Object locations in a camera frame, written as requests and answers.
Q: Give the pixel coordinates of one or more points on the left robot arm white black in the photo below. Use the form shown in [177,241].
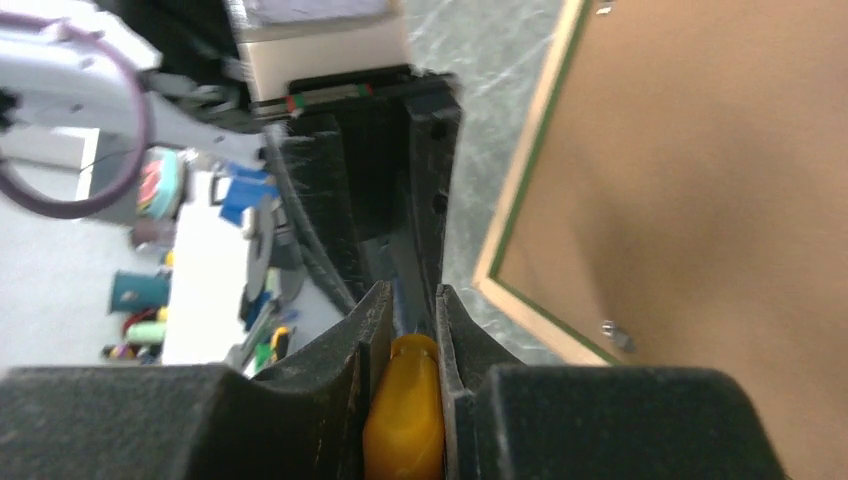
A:
[159,72]

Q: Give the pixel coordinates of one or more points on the cluttered background table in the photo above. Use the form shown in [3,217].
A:
[230,284]

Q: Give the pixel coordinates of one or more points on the green wooden picture frame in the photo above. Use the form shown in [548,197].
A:
[682,172]

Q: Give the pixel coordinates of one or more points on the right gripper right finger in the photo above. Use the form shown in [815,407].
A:
[508,420]

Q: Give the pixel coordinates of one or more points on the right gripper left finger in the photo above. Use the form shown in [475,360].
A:
[301,418]

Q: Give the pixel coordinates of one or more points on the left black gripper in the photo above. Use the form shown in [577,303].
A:
[364,162]

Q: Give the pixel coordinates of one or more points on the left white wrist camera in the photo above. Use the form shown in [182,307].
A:
[283,41]

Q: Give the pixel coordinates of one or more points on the orange handled screwdriver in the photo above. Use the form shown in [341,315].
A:
[404,434]

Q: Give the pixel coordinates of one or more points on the silver frame clip right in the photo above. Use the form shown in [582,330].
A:
[618,337]

